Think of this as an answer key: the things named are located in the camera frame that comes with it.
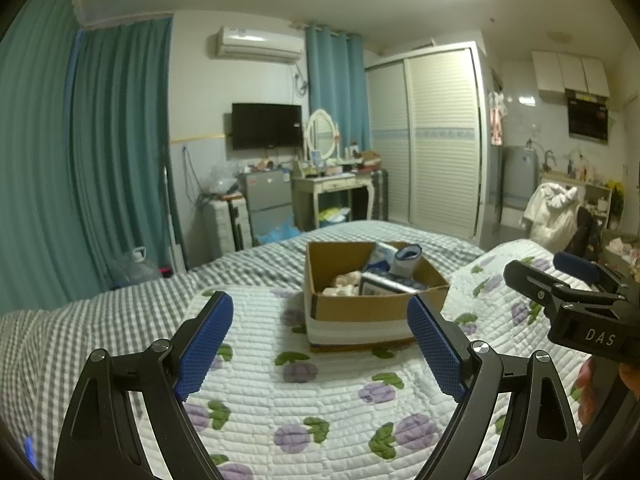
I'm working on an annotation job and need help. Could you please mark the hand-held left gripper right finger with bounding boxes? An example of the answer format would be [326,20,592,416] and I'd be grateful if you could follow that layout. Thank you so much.
[406,292,583,480]

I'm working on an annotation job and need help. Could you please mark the cardboard box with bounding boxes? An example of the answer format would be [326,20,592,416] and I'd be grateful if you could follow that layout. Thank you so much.
[303,241,451,353]

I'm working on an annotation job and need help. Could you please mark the white air conditioner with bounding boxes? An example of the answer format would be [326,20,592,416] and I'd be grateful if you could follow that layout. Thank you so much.
[216,26,306,63]

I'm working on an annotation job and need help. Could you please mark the teal curtain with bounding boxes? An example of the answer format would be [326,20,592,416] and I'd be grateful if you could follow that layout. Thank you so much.
[0,0,83,316]
[72,17,176,286]

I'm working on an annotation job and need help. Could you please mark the cream sock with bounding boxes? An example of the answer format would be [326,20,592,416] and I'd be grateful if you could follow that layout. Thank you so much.
[322,270,363,297]

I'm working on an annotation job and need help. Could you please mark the light blue curtain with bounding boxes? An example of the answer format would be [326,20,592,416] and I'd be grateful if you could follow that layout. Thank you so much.
[305,22,373,153]

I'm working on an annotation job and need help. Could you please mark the white suitcase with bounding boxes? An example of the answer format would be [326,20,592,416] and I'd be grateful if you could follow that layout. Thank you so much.
[202,195,251,261]

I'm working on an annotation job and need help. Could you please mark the person's right hand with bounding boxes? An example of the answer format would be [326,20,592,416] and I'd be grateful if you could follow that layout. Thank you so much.
[572,360,640,407]

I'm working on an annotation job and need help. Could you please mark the cream dressing table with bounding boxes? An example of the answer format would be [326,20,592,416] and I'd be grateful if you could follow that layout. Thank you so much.
[291,170,376,231]

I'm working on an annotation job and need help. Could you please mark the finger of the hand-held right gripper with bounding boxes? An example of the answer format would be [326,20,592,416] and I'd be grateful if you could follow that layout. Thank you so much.
[503,258,591,318]
[553,251,640,297]

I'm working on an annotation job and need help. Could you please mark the black wall cables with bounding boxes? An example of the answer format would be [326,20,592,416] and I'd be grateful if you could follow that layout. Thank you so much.
[182,146,208,206]

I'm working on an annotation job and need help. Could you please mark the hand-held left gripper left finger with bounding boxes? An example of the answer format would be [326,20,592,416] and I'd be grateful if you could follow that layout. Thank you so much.
[52,290,235,480]

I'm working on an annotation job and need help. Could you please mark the blue plastic bag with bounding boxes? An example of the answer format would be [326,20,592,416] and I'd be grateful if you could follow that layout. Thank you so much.
[255,217,303,246]

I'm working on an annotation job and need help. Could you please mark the clear plastic bag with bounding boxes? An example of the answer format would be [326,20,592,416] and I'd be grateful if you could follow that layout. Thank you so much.
[207,160,241,196]

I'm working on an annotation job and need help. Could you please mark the white wall cabinets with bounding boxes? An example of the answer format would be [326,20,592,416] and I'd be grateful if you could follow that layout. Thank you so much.
[531,50,612,98]

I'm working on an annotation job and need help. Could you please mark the hanging pink clothes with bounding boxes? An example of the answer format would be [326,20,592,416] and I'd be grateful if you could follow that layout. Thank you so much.
[487,91,506,146]

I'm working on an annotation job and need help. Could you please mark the white louvred wardrobe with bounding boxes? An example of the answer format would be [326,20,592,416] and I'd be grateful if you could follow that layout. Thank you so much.
[364,42,488,238]

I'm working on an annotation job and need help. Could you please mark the clear water jug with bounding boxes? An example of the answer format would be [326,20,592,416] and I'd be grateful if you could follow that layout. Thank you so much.
[107,247,161,288]

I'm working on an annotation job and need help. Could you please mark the black range hood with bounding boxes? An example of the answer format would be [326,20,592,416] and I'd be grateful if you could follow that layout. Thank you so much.
[566,89,611,141]

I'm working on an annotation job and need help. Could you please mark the small white tissue pack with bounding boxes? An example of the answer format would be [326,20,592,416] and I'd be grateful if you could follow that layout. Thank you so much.
[364,242,401,273]

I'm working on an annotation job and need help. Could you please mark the yellow flowers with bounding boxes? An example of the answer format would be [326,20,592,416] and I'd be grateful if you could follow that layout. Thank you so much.
[605,180,628,221]

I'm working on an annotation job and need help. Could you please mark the dark floral garment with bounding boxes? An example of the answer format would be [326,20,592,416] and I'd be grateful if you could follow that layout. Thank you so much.
[565,207,603,261]

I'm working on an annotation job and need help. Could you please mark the white jacket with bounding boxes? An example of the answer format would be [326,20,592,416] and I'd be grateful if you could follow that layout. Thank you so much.
[522,182,581,246]

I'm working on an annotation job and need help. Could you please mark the grey gingham bedsheet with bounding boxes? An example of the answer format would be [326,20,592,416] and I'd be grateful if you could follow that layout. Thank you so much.
[0,220,486,461]

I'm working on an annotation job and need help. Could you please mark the silver washing machine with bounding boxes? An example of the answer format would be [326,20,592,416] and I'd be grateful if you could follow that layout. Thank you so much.
[501,145,543,211]

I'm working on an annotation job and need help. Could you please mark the white sock with blue cuff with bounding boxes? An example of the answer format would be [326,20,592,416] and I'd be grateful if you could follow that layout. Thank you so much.
[390,246,425,277]

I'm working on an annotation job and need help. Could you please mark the silver small fridge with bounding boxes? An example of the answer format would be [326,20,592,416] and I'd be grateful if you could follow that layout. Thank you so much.
[239,169,296,243]

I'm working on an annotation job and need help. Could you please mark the white oval mirror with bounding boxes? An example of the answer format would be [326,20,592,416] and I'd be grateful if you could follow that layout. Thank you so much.
[304,109,341,161]

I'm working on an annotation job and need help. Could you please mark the white pole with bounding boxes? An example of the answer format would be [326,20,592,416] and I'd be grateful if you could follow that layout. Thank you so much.
[162,160,183,271]

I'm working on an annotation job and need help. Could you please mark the black wall television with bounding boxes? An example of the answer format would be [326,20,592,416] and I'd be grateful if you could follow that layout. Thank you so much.
[231,102,304,151]

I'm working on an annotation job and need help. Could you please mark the air conditioner cord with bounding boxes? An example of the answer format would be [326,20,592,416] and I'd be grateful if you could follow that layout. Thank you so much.
[292,60,310,98]

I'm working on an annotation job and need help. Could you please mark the floral quilted bed cover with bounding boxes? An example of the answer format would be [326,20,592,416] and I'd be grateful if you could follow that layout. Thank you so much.
[135,240,601,480]

